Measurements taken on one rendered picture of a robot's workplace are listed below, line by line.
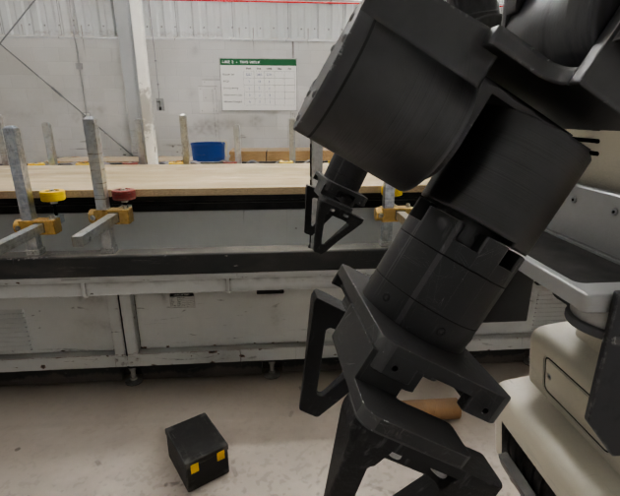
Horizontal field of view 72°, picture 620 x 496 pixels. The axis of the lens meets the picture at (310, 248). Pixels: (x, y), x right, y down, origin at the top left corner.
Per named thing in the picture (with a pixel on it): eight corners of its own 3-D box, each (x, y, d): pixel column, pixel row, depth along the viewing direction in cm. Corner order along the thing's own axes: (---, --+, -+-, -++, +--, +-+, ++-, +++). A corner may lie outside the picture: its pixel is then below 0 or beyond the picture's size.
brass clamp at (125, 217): (129, 224, 147) (127, 210, 145) (89, 225, 146) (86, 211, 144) (135, 219, 153) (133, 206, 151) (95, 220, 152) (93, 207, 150)
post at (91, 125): (113, 258, 151) (93, 116, 137) (103, 258, 151) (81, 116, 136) (117, 255, 155) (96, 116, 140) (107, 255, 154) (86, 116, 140)
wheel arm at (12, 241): (-7, 263, 119) (-11, 248, 117) (-20, 263, 119) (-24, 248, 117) (65, 223, 160) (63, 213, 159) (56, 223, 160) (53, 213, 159)
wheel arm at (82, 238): (85, 249, 120) (82, 234, 118) (72, 250, 119) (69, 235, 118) (133, 214, 161) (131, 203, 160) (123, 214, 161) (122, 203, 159)
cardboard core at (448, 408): (463, 405, 167) (387, 410, 165) (460, 422, 170) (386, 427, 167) (454, 393, 175) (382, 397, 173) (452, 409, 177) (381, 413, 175)
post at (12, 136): (41, 268, 150) (12, 125, 136) (31, 268, 150) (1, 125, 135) (46, 264, 154) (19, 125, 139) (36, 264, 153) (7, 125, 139)
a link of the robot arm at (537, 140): (636, 148, 18) (548, 144, 23) (508, 57, 16) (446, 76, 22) (539, 287, 19) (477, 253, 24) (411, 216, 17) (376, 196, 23)
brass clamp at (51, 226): (55, 235, 146) (52, 220, 144) (13, 236, 145) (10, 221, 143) (63, 230, 152) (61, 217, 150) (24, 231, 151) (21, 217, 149)
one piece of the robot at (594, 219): (547, 316, 64) (574, 171, 58) (734, 457, 38) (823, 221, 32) (443, 320, 63) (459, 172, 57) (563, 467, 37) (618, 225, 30)
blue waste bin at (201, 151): (227, 189, 678) (224, 142, 656) (190, 189, 674) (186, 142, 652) (230, 183, 734) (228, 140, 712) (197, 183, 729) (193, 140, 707)
